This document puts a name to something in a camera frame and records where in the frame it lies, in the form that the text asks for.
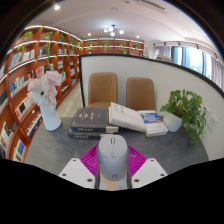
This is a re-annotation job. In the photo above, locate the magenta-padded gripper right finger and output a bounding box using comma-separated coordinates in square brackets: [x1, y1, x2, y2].
[127, 145, 168, 190]

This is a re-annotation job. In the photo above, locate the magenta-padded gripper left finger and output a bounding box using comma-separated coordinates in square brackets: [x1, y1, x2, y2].
[57, 143, 101, 190]

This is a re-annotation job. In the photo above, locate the white computer mouse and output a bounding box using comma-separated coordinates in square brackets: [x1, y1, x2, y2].
[96, 134, 130, 183]

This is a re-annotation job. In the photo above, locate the white book with blue cover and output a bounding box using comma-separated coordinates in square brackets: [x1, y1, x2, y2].
[137, 109, 169, 138]

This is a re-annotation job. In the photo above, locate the thick dark hardcover book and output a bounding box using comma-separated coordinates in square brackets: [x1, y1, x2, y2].
[70, 107, 119, 134]

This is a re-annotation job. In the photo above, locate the white ceramic jug vase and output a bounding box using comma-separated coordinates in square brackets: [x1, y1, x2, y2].
[39, 99, 62, 132]

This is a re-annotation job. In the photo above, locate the white thick book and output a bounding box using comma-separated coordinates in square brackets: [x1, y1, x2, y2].
[108, 101, 147, 133]

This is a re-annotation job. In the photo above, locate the green plant in white pot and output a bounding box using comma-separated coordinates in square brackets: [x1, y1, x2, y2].
[159, 88, 208, 146]

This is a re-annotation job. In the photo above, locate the tan upholstered chair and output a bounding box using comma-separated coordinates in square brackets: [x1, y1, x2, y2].
[125, 77, 156, 112]
[87, 72, 119, 108]

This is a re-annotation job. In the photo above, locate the pink and white flower bouquet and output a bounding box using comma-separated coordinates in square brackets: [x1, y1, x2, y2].
[27, 66, 63, 108]

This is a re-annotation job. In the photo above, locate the curved wooden bookshelf unit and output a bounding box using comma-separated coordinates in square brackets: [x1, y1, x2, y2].
[0, 24, 83, 164]

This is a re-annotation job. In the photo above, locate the large glass window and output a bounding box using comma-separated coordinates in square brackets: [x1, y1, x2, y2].
[153, 41, 224, 89]

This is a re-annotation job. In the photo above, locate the wooden shelf unit with plants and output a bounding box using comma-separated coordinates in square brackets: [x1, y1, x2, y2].
[82, 38, 145, 56]

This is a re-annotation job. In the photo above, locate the ceiling light cluster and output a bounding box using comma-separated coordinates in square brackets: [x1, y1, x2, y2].
[103, 24, 125, 37]

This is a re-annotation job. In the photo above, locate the white wall socket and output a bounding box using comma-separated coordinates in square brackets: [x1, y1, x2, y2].
[207, 114, 218, 132]

